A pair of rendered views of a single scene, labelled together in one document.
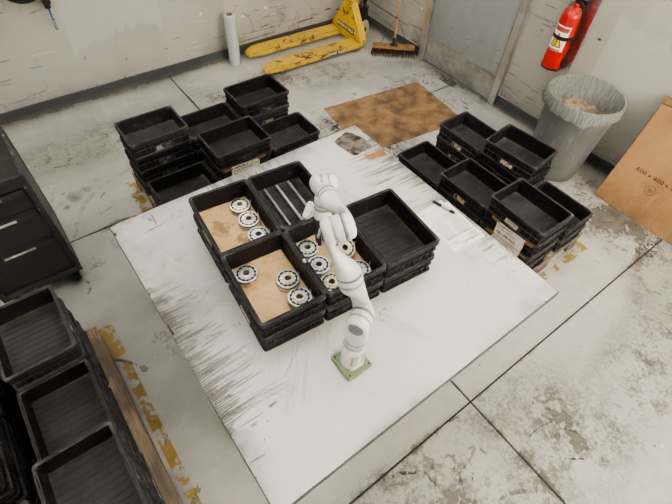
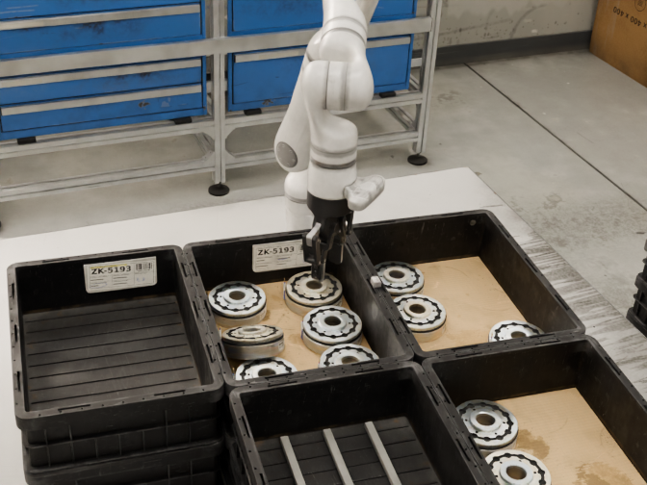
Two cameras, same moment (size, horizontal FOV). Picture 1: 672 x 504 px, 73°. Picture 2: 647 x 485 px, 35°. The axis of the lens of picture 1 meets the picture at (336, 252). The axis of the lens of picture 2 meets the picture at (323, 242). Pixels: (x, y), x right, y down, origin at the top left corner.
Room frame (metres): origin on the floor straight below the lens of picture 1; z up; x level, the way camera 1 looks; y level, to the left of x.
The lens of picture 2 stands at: (2.56, 0.45, 1.92)
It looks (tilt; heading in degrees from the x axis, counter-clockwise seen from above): 33 degrees down; 197
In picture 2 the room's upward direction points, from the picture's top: 3 degrees clockwise
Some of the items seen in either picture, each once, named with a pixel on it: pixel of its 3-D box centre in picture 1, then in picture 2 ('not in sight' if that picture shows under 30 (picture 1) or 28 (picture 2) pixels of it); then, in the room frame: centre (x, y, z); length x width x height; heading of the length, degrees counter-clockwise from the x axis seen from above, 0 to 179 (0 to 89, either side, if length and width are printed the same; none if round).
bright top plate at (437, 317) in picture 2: (287, 278); (417, 312); (1.13, 0.20, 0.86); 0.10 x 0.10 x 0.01
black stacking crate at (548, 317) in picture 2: (273, 283); (453, 303); (1.10, 0.26, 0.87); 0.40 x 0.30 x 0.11; 35
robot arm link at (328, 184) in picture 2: (318, 208); (343, 173); (1.26, 0.08, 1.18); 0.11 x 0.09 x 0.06; 80
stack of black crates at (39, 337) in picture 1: (50, 352); not in sight; (0.93, 1.35, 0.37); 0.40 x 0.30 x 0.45; 40
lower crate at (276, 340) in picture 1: (274, 297); not in sight; (1.10, 0.26, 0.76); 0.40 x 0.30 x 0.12; 35
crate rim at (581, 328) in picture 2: (272, 276); (456, 280); (1.10, 0.26, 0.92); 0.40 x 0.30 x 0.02; 35
